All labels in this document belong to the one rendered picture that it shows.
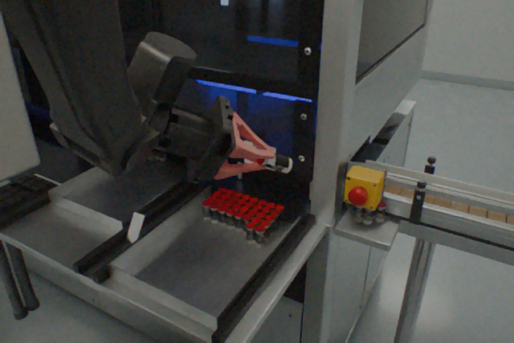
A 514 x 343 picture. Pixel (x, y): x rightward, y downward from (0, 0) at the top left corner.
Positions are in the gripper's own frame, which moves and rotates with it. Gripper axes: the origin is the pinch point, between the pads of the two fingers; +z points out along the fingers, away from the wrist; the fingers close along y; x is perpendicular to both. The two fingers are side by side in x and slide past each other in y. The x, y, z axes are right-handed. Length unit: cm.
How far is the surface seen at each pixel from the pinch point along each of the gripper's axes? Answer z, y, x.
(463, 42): 355, -35, 348
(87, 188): -13, -61, 39
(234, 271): 13.7, -33.5, 3.4
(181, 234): 6.4, -42.4, 16.3
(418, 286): 68, -31, 6
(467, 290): 165, -72, 38
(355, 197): 32.3, -12.9, 12.1
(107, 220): -9, -50, 22
